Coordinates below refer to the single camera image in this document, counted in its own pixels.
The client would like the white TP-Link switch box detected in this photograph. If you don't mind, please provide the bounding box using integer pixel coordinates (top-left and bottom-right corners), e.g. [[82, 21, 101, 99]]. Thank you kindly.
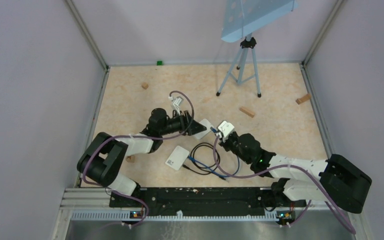
[[165, 145, 190, 171]]

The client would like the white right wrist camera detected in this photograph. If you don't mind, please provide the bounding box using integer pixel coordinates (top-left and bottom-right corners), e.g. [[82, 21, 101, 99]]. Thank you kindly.
[[216, 120, 235, 142]]

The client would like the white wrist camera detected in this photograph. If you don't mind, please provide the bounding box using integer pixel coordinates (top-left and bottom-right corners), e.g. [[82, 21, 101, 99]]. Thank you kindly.
[[216, 120, 235, 142], [168, 96, 184, 115]]

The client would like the light blue tripod stand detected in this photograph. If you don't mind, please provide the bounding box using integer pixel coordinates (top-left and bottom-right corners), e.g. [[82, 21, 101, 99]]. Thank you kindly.
[[216, 0, 298, 98]]

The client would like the flat wooden plank block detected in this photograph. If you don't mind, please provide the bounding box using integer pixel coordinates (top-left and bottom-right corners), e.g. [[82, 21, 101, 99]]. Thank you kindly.
[[239, 106, 256, 118]]

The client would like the black ethernet cable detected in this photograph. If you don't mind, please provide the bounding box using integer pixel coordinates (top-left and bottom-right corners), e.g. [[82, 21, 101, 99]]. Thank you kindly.
[[182, 142, 228, 181]]

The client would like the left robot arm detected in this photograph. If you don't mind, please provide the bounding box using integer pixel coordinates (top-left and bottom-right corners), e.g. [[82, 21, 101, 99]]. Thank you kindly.
[[76, 108, 208, 207]]

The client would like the curved wooden block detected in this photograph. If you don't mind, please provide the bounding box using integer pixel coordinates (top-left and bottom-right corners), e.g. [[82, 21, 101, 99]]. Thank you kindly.
[[295, 93, 312, 105]]

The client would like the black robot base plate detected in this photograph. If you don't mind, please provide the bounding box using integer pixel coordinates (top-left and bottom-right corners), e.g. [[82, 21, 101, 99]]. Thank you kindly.
[[109, 187, 307, 217]]

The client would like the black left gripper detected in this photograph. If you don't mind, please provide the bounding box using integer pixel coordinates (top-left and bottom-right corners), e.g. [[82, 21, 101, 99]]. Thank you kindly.
[[159, 110, 207, 136]]

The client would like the wooden block near left arm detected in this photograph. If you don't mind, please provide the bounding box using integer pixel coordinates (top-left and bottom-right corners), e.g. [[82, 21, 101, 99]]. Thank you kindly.
[[126, 155, 136, 163]]

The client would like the wooden cube near switch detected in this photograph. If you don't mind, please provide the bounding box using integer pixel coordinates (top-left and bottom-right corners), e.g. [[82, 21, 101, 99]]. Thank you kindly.
[[141, 82, 149, 90]]

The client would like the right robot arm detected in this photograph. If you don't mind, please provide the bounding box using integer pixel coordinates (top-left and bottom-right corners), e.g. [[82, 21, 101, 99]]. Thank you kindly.
[[215, 131, 372, 214]]

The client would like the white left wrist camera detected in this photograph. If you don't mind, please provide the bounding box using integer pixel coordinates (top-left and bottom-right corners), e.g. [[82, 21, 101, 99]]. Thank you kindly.
[[168, 96, 184, 115]]

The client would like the long white network switch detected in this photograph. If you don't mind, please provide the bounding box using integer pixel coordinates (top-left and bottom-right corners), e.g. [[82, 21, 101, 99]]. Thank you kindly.
[[192, 118, 214, 140]]

